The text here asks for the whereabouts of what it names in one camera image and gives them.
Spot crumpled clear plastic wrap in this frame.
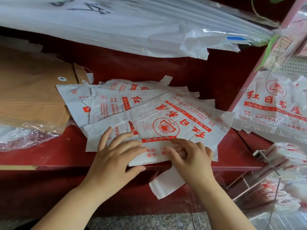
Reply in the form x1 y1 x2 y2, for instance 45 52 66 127
0 117 78 152

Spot clear-wrapped printed card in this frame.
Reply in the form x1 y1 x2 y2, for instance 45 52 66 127
263 11 307 70

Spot pile of white printed bags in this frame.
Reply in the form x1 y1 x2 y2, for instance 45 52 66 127
56 75 216 153

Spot large white plastic sheet bundle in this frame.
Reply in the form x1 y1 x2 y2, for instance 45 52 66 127
0 0 276 61

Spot person's left hand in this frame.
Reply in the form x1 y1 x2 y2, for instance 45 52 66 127
83 126 147 201

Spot green ribbon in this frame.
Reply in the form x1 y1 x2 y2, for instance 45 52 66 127
255 34 280 72

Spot brown envelope with string clasp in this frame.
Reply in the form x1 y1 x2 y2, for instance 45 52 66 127
73 63 94 85

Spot red wooden shelf unit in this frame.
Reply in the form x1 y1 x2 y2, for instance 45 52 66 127
0 0 307 222

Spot clear acrylic display stand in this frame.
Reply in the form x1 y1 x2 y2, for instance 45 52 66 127
225 142 307 230

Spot plain white folded bag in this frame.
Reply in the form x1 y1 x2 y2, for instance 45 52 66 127
149 165 186 200

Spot person's right forearm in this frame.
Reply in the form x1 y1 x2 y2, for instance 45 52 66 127
192 178 256 230

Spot hanging bundle of printed bags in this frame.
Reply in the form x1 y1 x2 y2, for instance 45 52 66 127
231 70 307 146

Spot person's left forearm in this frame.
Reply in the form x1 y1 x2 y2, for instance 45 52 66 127
31 182 109 230

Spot beige twine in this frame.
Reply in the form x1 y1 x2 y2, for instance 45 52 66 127
251 0 281 28

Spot stack of brown paper envelopes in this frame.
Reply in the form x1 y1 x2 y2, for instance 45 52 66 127
0 46 79 136

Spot white bag with sun emblem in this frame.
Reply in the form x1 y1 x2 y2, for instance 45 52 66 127
129 92 235 167

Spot person's right hand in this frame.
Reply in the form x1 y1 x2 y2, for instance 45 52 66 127
165 138 215 189

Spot white perforated panel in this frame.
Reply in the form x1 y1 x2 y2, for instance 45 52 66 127
279 54 307 77

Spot folded printed bags in stand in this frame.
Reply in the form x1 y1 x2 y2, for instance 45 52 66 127
254 142 307 213

